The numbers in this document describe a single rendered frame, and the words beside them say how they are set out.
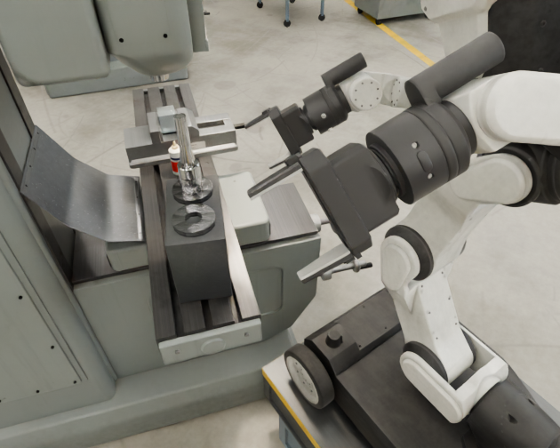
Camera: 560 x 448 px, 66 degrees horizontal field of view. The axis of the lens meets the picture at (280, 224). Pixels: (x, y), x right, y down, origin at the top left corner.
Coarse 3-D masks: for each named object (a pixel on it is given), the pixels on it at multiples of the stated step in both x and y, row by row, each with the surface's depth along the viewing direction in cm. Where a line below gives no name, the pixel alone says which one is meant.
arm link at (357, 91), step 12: (348, 60) 90; (360, 60) 90; (336, 72) 91; (348, 72) 91; (360, 72) 94; (324, 84) 95; (348, 84) 90; (360, 84) 88; (372, 84) 88; (324, 96) 91; (336, 96) 91; (348, 96) 91; (360, 96) 89; (372, 96) 89; (336, 108) 91; (348, 108) 93; (360, 108) 90; (336, 120) 93
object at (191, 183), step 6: (180, 174) 91; (186, 174) 91; (192, 174) 91; (198, 174) 92; (180, 180) 93; (186, 180) 92; (192, 180) 92; (198, 180) 93; (186, 186) 93; (192, 186) 93; (198, 186) 94; (186, 192) 94; (192, 192) 94
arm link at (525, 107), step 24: (528, 72) 40; (480, 96) 41; (504, 96) 39; (528, 96) 40; (552, 96) 40; (480, 120) 41; (504, 120) 40; (528, 120) 40; (552, 120) 41; (552, 144) 42
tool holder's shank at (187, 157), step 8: (176, 120) 83; (184, 120) 84; (176, 128) 85; (184, 128) 85; (184, 136) 86; (184, 144) 87; (184, 152) 88; (192, 152) 90; (184, 160) 89; (192, 160) 90
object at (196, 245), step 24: (168, 192) 97; (216, 192) 97; (168, 216) 91; (192, 216) 91; (216, 216) 91; (168, 240) 86; (192, 240) 86; (216, 240) 86; (192, 264) 89; (216, 264) 91; (192, 288) 95; (216, 288) 96
